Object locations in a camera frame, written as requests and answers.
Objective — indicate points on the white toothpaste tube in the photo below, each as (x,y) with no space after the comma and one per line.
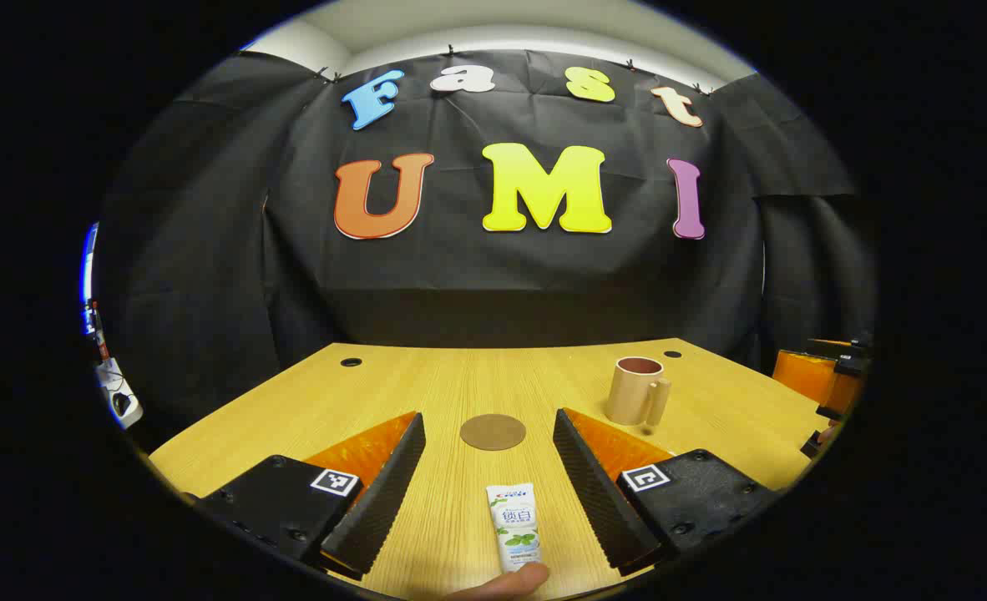
(517,526)

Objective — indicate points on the black backdrop cloth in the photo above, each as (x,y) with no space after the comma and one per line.
(502,275)

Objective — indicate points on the black desk edge fitting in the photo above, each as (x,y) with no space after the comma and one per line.
(813,444)

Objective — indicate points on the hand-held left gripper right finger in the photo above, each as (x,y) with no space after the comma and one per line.
(598,501)

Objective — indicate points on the white plastic device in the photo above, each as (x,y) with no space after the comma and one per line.
(118,392)

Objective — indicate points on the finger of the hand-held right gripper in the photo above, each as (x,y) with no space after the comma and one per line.
(802,376)

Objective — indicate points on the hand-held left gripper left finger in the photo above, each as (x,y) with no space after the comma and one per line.
(385,492)

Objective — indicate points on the bright blue screen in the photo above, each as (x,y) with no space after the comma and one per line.
(88,267)

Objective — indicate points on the round brown coaster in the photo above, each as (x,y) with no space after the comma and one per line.
(493,432)

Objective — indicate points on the wooden desktop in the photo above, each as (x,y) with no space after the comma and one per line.
(460,384)

